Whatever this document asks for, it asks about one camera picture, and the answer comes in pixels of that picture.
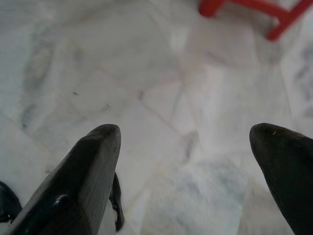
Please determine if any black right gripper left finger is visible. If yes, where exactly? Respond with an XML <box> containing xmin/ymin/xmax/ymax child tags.
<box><xmin>9</xmin><ymin>123</ymin><xmax>126</xmax><ymax>235</ymax></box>

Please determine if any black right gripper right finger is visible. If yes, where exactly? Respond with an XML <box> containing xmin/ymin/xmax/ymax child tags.
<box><xmin>249</xmin><ymin>122</ymin><xmax>313</xmax><ymax>235</ymax></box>

